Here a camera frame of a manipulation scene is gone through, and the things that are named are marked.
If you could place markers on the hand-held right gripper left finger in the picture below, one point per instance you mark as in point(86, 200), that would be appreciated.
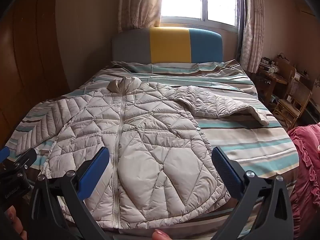
point(93, 173)

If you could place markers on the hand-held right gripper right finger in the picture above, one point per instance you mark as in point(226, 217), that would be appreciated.
point(226, 172)

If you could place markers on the pink ruffled blanket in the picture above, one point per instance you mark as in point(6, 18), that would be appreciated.
point(307, 170)

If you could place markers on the window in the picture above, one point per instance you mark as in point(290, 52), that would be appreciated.
point(200, 0)

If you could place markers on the rattan chair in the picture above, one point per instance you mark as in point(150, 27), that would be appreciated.
point(297, 97)

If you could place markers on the striped pillow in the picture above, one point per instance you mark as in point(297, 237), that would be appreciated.
point(162, 67)

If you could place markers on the patterned beige curtain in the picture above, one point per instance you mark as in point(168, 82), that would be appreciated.
point(140, 2)
point(252, 25)

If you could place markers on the striped bed with sheet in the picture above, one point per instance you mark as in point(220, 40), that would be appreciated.
point(250, 140)

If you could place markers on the grey yellow blue headboard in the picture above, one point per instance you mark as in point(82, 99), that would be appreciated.
point(170, 45)

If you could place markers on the wooden side table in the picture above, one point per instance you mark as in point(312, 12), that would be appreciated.
point(271, 80)

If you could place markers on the clutter of small boxes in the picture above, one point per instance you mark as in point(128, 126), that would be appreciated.
point(268, 65)

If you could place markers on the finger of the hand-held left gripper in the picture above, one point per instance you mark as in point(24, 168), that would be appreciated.
point(23, 158)
point(3, 155)

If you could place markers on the beige quilted down jacket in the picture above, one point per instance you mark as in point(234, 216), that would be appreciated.
point(140, 140)

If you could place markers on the brown wooden wardrobe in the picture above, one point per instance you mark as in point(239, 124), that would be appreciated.
point(27, 67)

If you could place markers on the person's left hand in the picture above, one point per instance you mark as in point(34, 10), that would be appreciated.
point(16, 223)

